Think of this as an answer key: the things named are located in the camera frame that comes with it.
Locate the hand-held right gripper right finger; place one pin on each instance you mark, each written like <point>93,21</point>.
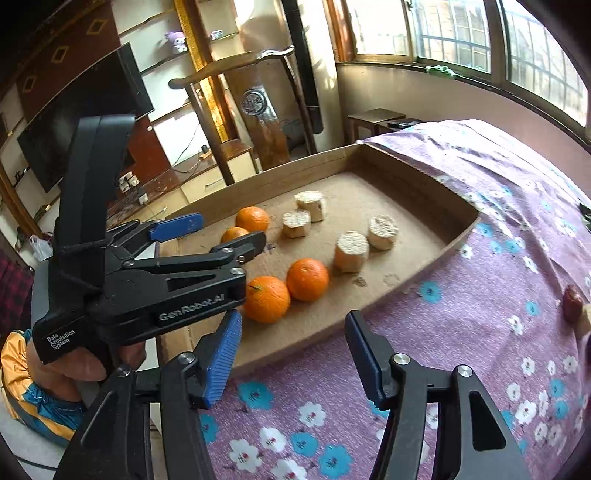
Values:
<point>364,360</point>

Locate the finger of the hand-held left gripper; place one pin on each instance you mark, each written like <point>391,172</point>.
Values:
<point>180,225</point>
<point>240,247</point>

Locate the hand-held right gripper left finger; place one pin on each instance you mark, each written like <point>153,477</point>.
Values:
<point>221,364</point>

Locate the small orange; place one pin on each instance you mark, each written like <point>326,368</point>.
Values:
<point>233,234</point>
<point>251,218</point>

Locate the large orange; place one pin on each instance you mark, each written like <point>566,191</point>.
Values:
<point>267,300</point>
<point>307,279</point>

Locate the beige cylindrical snack piece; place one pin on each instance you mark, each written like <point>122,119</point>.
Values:
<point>383,232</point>
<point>296,224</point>
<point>310,205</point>
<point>352,251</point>
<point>584,321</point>

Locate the cardboard box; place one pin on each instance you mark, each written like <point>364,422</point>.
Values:
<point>406,217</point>

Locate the person's left forearm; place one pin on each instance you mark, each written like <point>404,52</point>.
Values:
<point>27,406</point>

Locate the person's left hand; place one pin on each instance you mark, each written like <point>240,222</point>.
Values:
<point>69,369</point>

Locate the white power strip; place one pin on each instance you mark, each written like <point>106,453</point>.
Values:
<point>128,182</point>

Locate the white plastic bag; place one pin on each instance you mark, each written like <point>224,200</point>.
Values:
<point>40,248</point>

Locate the black flat television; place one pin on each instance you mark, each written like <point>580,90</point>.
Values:
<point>51,138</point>

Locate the purple floral tablecloth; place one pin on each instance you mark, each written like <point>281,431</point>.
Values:
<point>461,323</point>

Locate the wooden armchair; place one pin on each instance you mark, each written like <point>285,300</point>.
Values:
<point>258,138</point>

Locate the purple plush toy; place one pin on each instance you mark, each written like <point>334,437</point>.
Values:
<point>177,42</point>

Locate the dark wooden stool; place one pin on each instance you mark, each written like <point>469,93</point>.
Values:
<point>374,120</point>

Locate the dark red date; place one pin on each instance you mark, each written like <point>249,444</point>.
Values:
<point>572,302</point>

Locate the window with metal bars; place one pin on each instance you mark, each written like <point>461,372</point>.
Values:
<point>461,27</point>

